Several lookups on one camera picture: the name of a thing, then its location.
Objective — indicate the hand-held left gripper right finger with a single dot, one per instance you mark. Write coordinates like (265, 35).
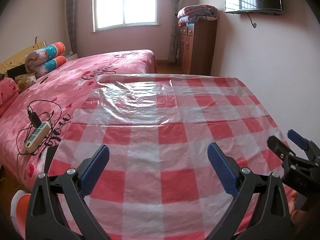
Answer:
(222, 170)

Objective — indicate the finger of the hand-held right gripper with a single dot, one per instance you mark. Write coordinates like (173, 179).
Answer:
(298, 138)
(277, 145)

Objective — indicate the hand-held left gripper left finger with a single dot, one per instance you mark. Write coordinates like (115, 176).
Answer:
(93, 172)

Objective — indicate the person's right hand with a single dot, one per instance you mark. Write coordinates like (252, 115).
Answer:
(295, 215)

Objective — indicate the white power strip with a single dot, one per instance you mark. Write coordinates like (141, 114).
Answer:
(37, 136)

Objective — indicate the red white checked plastic tablecloth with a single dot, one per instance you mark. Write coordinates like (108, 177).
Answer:
(162, 120)

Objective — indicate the black charger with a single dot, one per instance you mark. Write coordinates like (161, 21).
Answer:
(34, 118)

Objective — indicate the bed with pink sheet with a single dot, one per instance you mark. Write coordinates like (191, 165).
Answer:
(75, 80)

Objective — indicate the brown patterned pillow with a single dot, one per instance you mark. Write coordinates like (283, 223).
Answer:
(25, 82)

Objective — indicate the pink pillow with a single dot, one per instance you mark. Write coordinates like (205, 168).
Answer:
(7, 95)

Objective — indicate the white bedside box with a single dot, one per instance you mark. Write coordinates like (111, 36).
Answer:
(71, 54)

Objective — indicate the brown wooden cabinet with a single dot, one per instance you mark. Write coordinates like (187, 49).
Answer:
(200, 50)

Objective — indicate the rolled cartoon print quilt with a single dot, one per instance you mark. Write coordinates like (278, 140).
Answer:
(45, 57)

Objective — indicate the dark cloth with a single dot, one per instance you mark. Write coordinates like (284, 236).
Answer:
(16, 70)

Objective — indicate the yellow headboard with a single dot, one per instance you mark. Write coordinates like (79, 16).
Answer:
(15, 57)

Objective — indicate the grey patterned curtain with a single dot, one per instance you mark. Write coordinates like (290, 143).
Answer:
(175, 30)

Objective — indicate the folded blankets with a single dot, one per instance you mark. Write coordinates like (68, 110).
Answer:
(197, 13)

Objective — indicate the grey plaid curtain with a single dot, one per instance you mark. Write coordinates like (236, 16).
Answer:
(71, 17)

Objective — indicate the window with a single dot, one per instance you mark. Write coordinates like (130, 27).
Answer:
(125, 2)

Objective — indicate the metal wall bracket hook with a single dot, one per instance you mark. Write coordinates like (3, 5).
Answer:
(253, 23)

